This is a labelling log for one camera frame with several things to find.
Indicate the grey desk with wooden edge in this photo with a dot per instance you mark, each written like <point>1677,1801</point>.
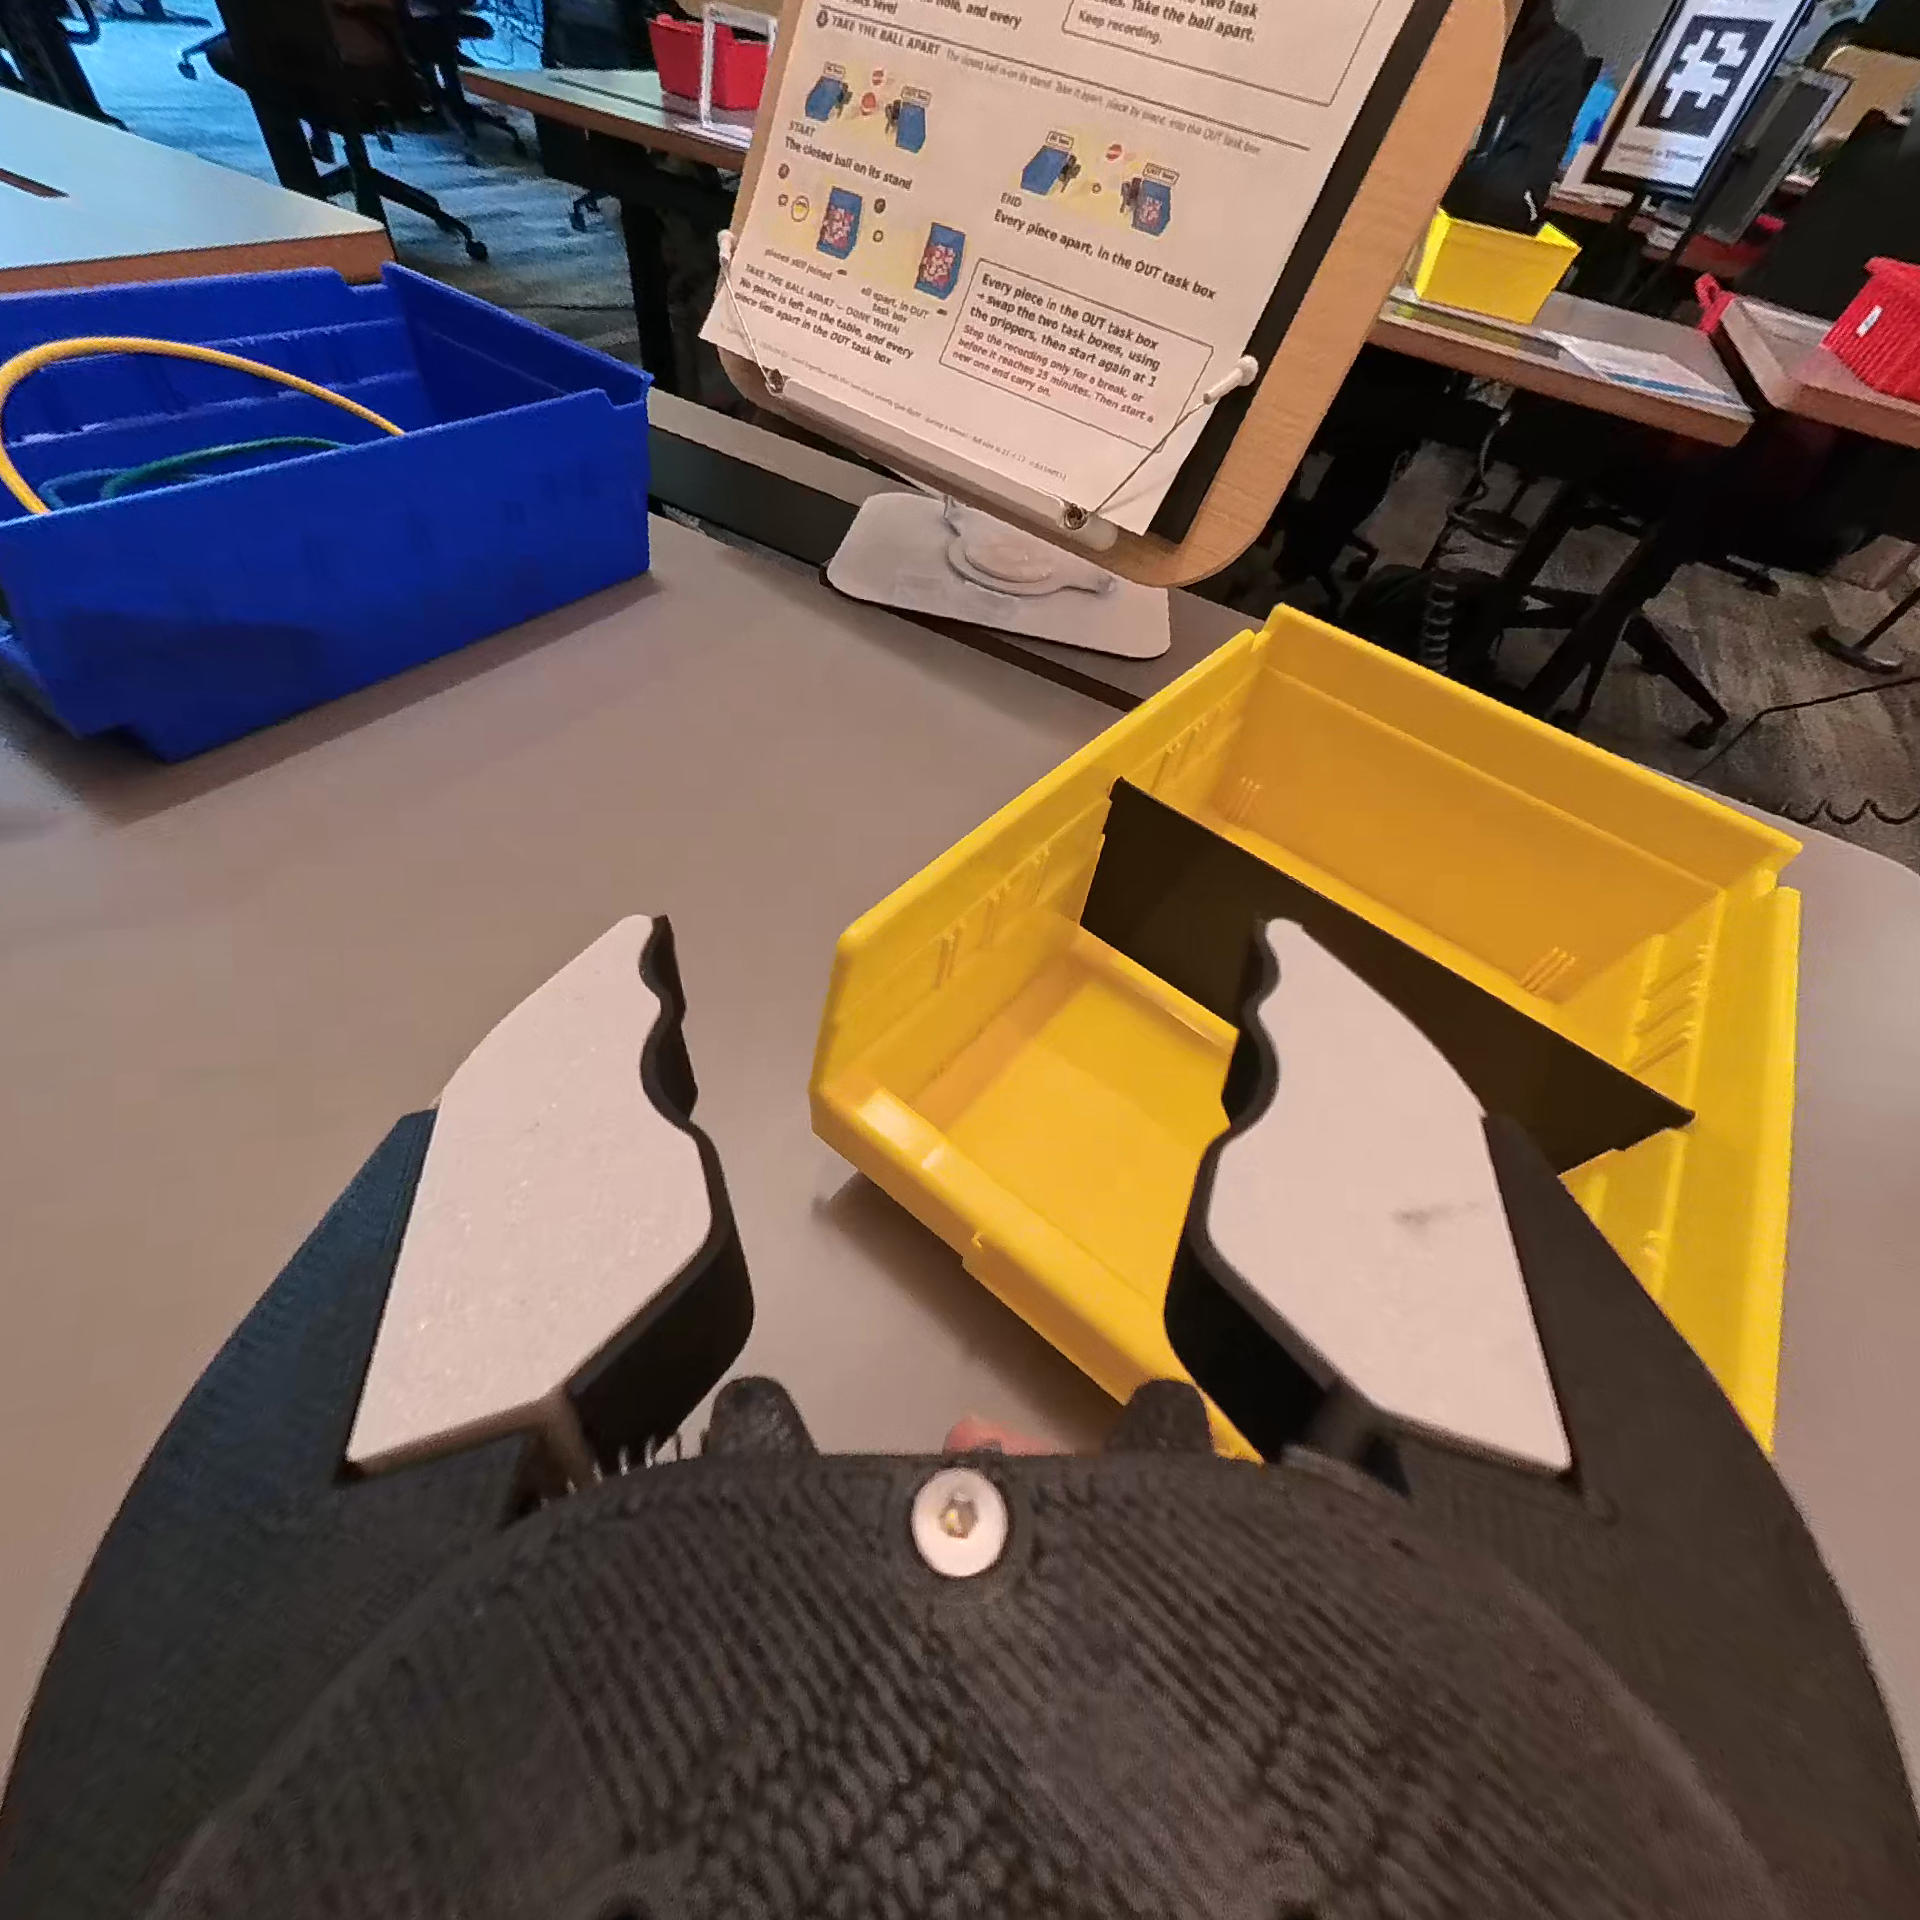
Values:
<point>150,192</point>
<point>1575,365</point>

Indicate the red mesh basket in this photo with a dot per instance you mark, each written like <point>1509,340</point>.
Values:
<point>1877,324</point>

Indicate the red plastic bin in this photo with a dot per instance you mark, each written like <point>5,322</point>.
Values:
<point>712,67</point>

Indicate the large yellow plastic bin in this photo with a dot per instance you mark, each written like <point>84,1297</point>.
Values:
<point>1049,1112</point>

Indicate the black white tag sign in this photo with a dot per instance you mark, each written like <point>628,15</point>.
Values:
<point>1710,77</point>

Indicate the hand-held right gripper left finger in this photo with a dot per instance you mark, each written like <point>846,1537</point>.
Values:
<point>539,1199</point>

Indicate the black office chair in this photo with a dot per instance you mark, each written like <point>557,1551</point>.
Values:
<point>344,88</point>

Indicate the small yellow plastic bin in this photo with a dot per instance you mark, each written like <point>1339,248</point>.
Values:
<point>1483,267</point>

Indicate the black bin divider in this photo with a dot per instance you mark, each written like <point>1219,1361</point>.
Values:
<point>1171,885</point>

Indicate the blue plastic bin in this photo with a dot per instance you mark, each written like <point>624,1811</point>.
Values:
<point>378,599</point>

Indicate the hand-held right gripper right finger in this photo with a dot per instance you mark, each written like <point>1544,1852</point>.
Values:
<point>1367,1229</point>

